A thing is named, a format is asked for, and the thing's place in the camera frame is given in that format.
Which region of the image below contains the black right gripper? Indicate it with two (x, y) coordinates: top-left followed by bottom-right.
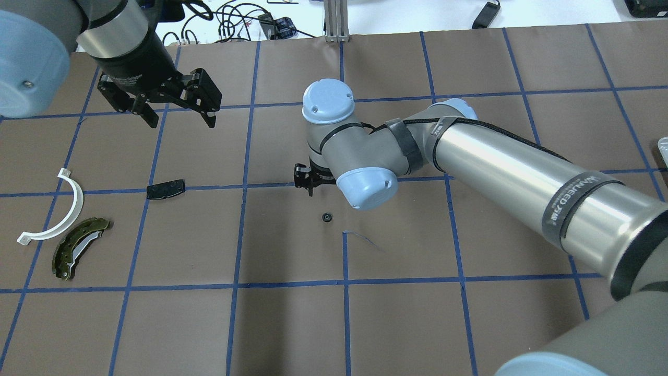
(294, 162), (336, 197)

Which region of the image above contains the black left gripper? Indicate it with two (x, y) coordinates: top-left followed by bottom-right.
(97, 67), (222, 128)

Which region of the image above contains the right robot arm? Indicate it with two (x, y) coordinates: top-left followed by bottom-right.
(230, 164), (666, 375)

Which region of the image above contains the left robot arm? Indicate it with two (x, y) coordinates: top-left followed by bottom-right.
(1, 1), (222, 128)

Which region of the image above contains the black brake pad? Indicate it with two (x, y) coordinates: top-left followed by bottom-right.
(146, 179), (186, 201)

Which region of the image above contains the olive green brake shoe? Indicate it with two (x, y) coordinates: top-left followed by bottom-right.
(52, 217), (111, 280)

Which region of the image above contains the black power adapter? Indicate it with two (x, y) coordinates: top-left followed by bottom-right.
(471, 1), (501, 29)

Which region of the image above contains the black cable bundle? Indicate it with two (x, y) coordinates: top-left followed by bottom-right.
(162, 0), (316, 48)

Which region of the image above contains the aluminium frame post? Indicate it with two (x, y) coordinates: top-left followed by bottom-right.
(324, 0), (350, 43)

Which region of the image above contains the white curved plastic bracket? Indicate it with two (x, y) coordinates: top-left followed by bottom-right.
(16, 168), (85, 246)

